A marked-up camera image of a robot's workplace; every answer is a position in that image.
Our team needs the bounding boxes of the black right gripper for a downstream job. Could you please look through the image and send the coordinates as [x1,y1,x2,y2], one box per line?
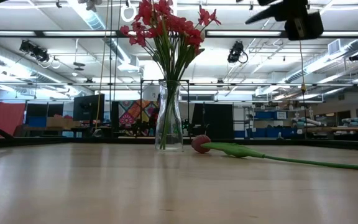
[245,0,325,42]

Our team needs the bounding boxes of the red artificial flower bunch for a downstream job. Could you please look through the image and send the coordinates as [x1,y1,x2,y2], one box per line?
[154,0,222,150]
[119,0,180,150]

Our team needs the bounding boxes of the dark red artificial tulip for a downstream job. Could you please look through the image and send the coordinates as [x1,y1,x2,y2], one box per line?
[191,134,358,172]

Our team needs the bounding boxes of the clear glass vase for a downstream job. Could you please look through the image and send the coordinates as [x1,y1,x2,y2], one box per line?
[155,80,184,152]

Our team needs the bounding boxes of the blue storage bins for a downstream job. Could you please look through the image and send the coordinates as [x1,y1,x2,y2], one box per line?
[253,111,288,121]

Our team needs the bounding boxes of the black panel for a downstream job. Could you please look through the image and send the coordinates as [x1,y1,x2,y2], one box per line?
[191,103,234,139]

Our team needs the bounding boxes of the long wooden workbench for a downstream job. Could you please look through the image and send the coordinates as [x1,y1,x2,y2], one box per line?
[305,126,358,133]

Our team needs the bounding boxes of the colourful patterned panel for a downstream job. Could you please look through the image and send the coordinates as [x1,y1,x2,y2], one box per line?
[118,99,160,135]

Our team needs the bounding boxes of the black monitor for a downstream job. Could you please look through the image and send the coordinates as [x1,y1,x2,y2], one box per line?
[73,94,106,122]

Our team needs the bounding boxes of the cardboard boxes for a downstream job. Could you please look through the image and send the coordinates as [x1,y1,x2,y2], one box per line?
[46,115,74,128]

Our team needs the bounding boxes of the red cloth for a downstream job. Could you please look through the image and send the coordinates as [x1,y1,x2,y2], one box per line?
[0,102,27,138]

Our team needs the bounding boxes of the black ceiling camera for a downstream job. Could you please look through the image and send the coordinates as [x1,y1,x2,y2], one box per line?
[227,40,249,65]
[19,39,51,63]

